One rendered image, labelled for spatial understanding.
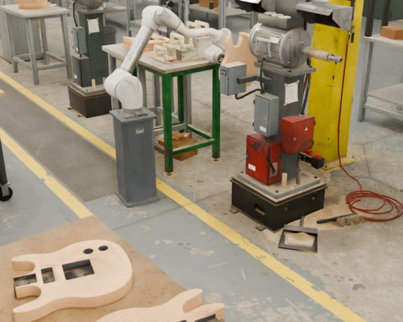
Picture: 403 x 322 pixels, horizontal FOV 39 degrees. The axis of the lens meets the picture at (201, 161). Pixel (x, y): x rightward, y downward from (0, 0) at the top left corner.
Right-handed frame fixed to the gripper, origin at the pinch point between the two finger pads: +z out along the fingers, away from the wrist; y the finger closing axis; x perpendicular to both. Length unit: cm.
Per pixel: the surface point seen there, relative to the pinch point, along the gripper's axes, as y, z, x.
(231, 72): 38, 39, 2
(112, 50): 36, -135, -18
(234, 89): 33, 39, -9
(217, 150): -26, -40, -86
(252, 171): 16, 53, -66
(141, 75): 31, -88, -29
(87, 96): 19, -213, -82
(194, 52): 4, -52, -2
